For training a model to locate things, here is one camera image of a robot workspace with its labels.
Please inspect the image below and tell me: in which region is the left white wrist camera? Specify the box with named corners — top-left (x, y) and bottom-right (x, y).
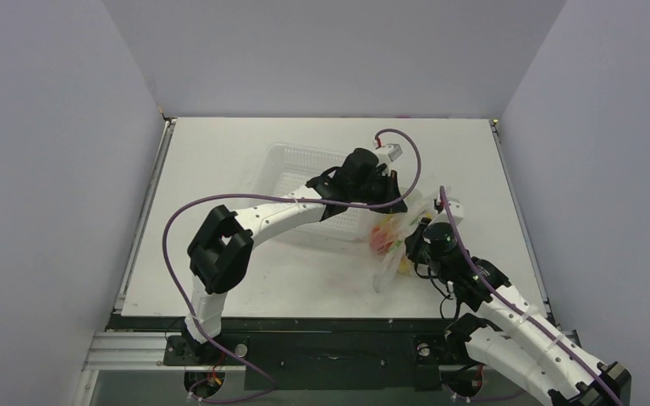
top-left (373, 144), bottom-right (403, 166)

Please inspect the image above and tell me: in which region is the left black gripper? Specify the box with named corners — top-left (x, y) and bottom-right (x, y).
top-left (350, 170), bottom-right (407, 215)

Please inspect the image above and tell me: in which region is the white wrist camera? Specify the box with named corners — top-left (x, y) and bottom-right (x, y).
top-left (432, 200), bottom-right (465, 226)
top-left (373, 144), bottom-right (403, 166)

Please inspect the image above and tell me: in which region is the white perforated plastic tray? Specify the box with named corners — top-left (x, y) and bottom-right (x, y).
top-left (251, 143), bottom-right (376, 241)

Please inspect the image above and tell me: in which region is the red fake fruit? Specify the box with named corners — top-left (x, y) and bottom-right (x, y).
top-left (369, 222), bottom-right (398, 255)

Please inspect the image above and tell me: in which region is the clear plastic bag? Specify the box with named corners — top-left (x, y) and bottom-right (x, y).
top-left (372, 189), bottom-right (437, 294)

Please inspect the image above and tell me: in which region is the aluminium frame rail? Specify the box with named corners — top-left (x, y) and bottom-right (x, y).
top-left (72, 332), bottom-right (191, 406)

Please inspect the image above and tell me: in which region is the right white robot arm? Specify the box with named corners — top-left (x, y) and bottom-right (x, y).
top-left (405, 219), bottom-right (631, 405)

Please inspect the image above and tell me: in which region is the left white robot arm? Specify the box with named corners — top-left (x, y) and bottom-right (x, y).
top-left (185, 144), bottom-right (407, 364)

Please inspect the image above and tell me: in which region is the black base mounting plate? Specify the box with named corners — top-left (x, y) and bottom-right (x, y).
top-left (163, 318), bottom-right (484, 395)

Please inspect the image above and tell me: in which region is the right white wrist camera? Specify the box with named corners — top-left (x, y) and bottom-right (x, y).
top-left (432, 200), bottom-right (465, 226)

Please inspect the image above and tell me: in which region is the yellow fake fruit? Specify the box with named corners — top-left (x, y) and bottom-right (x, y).
top-left (394, 258), bottom-right (416, 277)

